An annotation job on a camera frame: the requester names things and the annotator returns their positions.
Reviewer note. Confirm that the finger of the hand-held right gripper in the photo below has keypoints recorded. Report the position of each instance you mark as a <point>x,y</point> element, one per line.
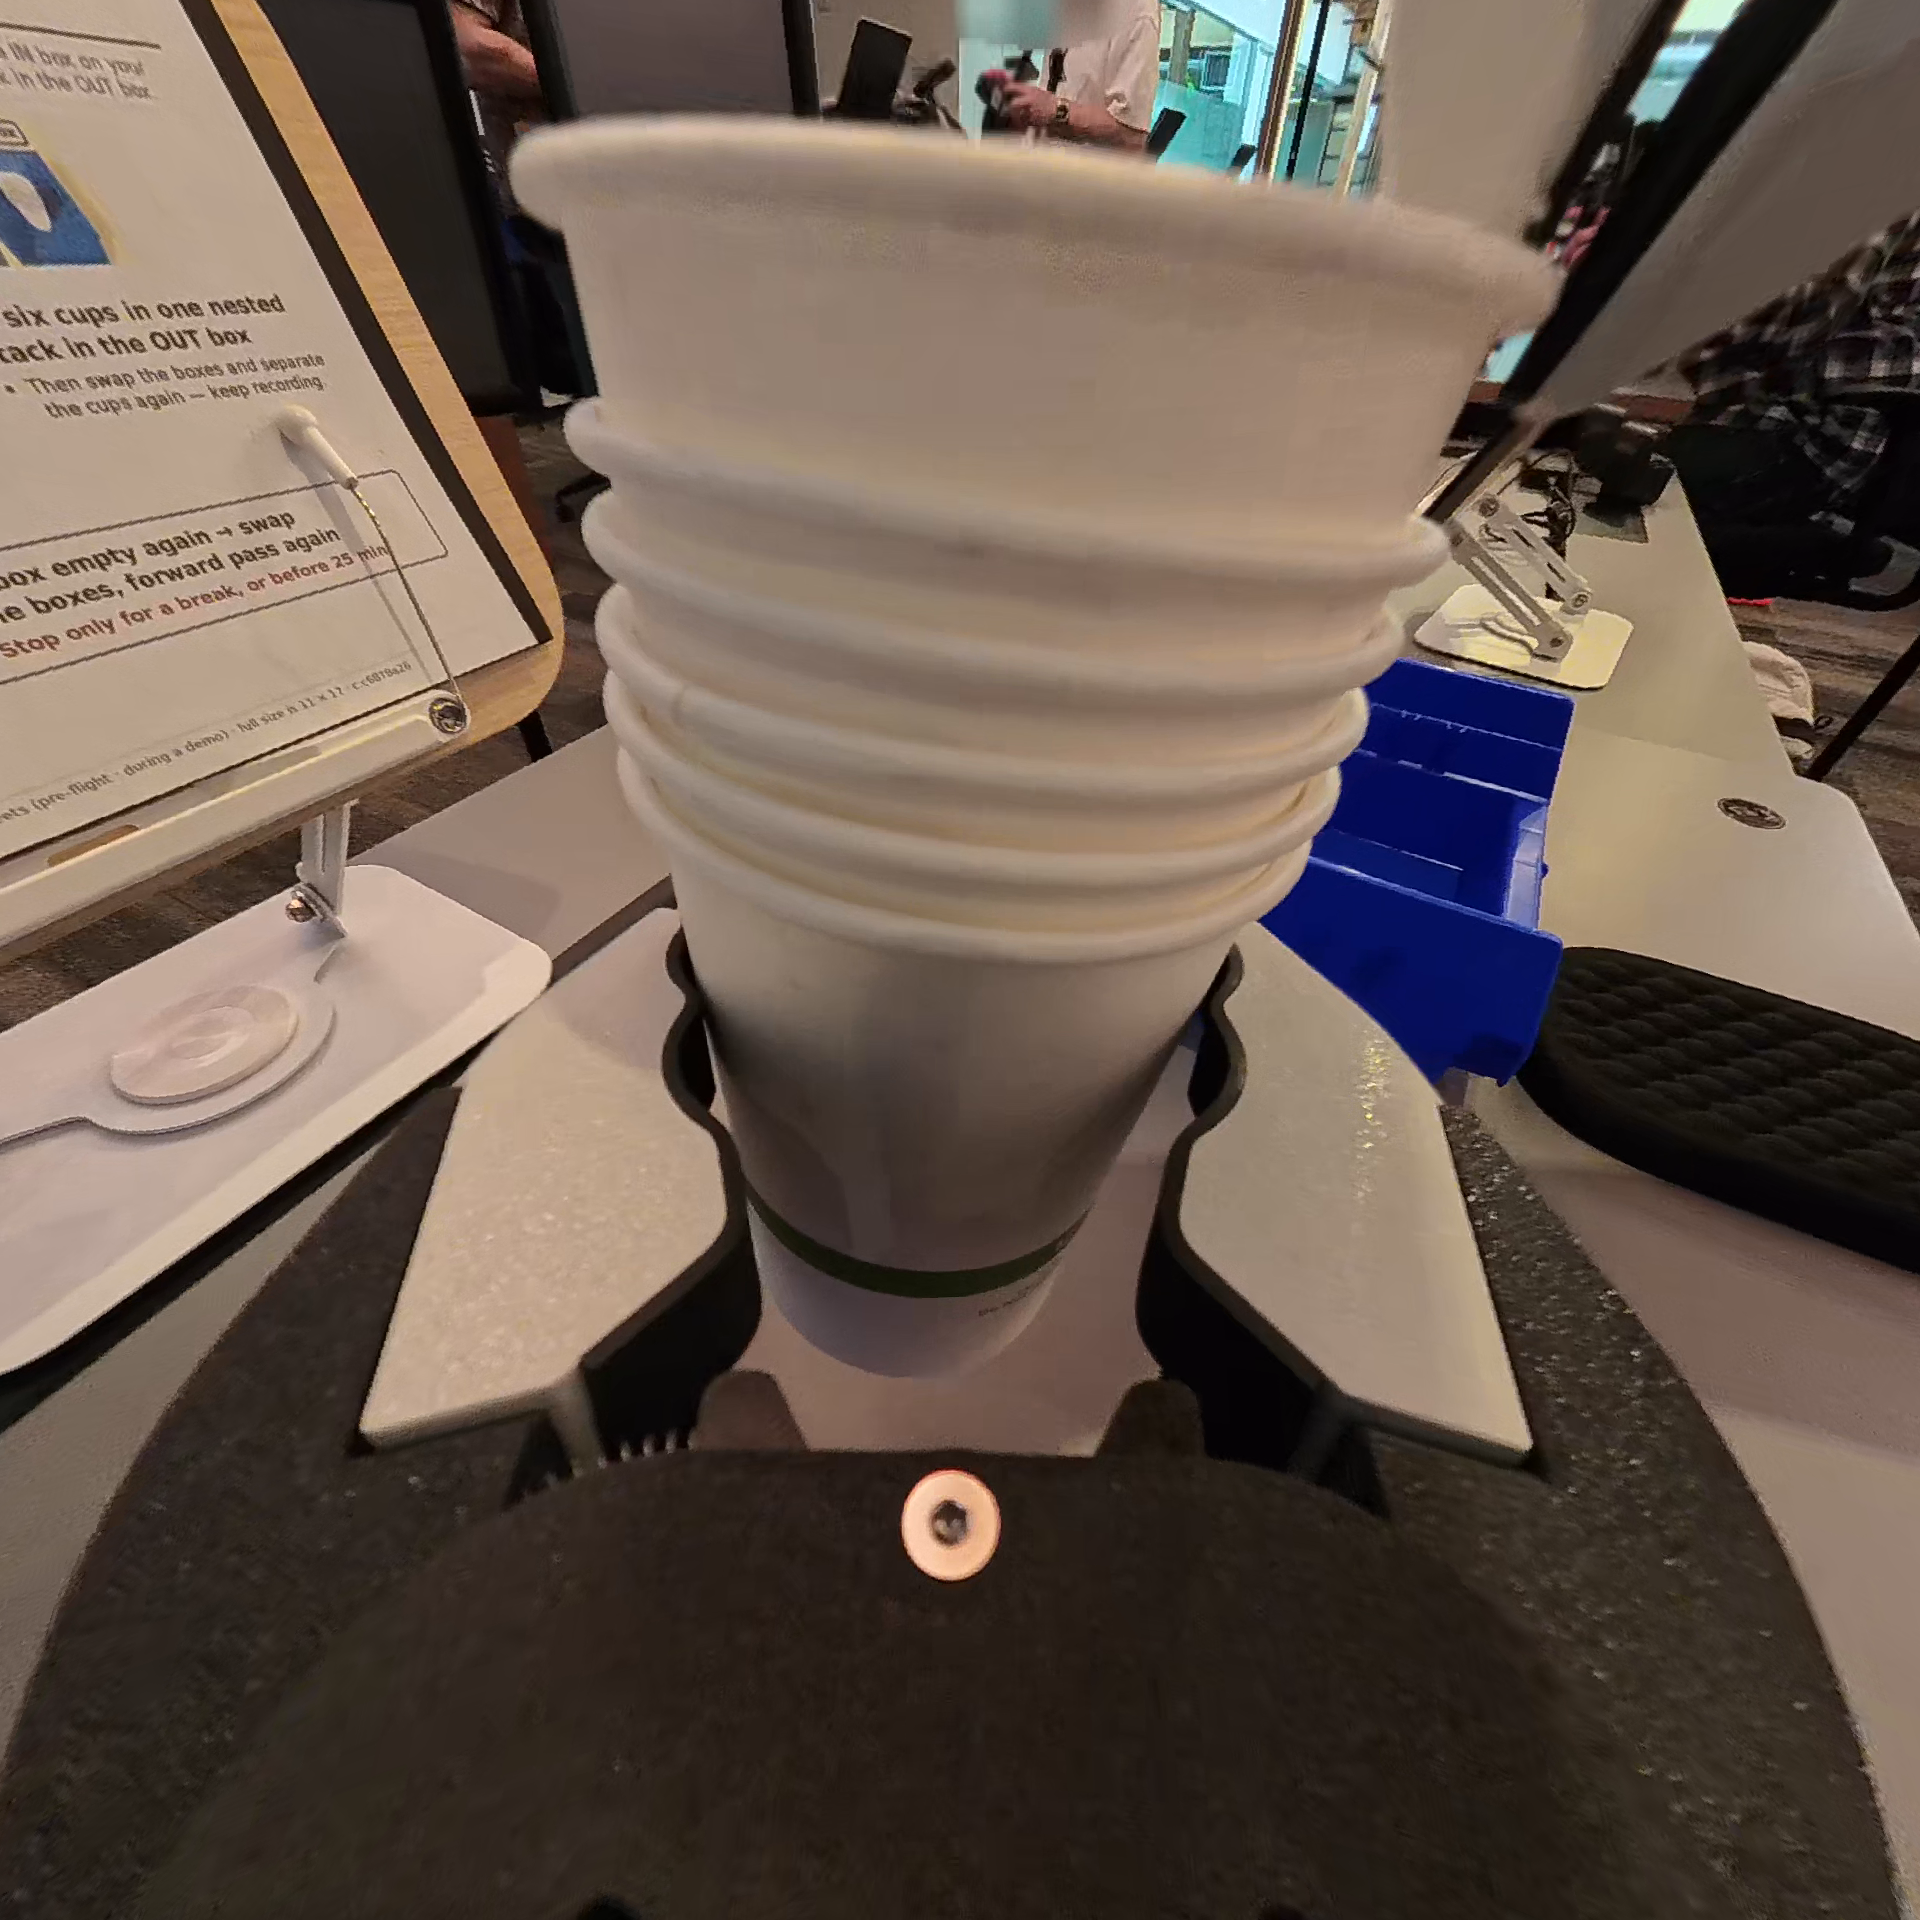
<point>1772,212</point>
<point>1500,106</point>

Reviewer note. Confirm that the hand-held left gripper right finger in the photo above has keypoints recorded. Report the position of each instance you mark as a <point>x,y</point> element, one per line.
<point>1365,1260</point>

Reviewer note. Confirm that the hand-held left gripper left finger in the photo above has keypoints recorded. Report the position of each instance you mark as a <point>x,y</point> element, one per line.
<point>510,1260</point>

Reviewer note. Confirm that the blue plastic bin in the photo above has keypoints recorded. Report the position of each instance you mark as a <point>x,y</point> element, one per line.
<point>1442,872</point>

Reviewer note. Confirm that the stack of nested white cups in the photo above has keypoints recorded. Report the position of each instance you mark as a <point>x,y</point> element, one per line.
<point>932,1111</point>

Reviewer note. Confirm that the black textured pad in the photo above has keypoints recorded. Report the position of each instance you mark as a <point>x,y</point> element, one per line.
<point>1741,1096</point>

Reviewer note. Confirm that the pale cloth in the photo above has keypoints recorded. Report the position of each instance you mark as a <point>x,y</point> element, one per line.
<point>1779,685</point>

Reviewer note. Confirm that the round table grommet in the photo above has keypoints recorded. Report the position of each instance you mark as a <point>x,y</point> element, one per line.
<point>1754,815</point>

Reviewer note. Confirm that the wooden instruction board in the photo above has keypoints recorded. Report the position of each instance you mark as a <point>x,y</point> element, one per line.
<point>212,422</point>

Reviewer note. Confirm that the black framed panel on stand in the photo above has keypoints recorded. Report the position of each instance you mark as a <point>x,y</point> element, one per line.
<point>391,182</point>

